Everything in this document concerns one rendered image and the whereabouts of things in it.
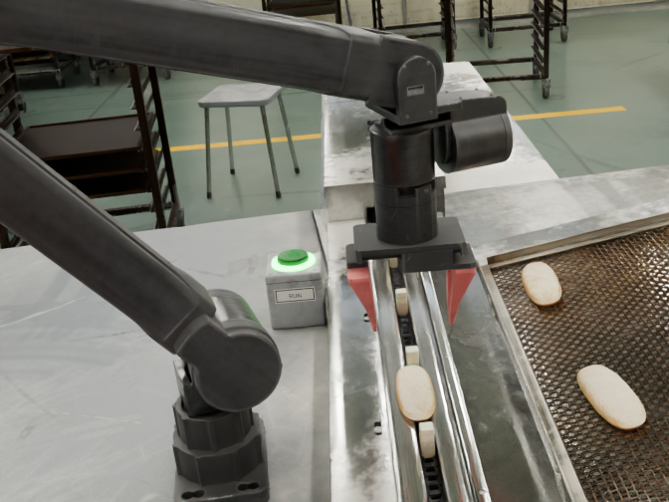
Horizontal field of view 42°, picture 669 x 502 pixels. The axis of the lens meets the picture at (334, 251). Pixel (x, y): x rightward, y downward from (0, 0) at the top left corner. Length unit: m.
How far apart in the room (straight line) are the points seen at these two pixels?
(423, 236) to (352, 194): 0.50
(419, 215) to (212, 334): 0.21
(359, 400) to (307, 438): 0.07
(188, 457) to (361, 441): 0.16
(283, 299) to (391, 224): 0.32
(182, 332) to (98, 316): 0.48
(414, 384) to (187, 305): 0.27
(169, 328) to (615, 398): 0.38
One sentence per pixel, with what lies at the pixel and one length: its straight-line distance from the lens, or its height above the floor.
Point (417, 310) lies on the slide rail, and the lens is 1.05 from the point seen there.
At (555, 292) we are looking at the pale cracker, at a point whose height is 0.91.
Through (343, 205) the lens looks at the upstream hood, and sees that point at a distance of 1.29.
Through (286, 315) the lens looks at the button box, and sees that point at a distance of 1.09.
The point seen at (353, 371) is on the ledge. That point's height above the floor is 0.86.
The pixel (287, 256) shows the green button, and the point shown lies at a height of 0.91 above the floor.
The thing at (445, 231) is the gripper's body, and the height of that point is 1.02.
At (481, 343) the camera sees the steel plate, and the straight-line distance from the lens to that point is 1.04.
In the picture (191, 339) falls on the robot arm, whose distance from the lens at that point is 0.74.
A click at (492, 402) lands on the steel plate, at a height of 0.82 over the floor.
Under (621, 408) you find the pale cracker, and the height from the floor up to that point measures 0.91.
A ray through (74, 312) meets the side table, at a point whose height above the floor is 0.82.
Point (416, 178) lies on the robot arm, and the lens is 0.77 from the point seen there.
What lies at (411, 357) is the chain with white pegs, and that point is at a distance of 0.93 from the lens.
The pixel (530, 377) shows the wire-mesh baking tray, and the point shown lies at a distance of 0.84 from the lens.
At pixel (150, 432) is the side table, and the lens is 0.95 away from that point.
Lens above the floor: 1.34
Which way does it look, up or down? 24 degrees down
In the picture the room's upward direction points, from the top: 6 degrees counter-clockwise
